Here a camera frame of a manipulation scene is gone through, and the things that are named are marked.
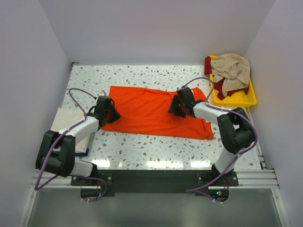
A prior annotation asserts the orange t shirt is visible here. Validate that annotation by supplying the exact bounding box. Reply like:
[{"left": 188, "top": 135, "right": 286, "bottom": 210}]
[{"left": 102, "top": 86, "right": 214, "bottom": 140}]

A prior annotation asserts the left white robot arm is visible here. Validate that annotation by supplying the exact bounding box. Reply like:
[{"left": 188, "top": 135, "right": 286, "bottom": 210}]
[{"left": 36, "top": 96, "right": 121, "bottom": 185}]

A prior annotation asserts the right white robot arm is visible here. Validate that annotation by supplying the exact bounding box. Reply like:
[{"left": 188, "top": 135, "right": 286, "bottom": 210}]
[{"left": 169, "top": 87, "right": 258, "bottom": 186}]

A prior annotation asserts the dark red t shirt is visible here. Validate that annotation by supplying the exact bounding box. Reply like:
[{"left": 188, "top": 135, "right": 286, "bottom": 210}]
[{"left": 204, "top": 56, "right": 249, "bottom": 101}]

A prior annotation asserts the folded cream t shirt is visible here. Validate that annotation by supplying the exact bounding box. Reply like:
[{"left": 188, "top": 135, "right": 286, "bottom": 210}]
[{"left": 51, "top": 108, "right": 98, "bottom": 154}]

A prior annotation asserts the yellow plastic tray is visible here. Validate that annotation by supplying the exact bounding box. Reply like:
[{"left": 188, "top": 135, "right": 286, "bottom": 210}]
[{"left": 209, "top": 56, "right": 257, "bottom": 107}]

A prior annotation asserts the beige t shirt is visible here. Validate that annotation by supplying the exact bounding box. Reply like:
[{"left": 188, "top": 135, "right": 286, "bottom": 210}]
[{"left": 211, "top": 53, "right": 250, "bottom": 92}]

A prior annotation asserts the aluminium frame rail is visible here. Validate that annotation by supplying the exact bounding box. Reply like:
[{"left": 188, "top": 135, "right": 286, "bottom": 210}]
[{"left": 30, "top": 167, "right": 79, "bottom": 189}]

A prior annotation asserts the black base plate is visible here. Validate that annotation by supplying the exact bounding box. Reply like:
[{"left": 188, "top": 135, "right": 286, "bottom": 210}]
[{"left": 71, "top": 170, "right": 239, "bottom": 201}]

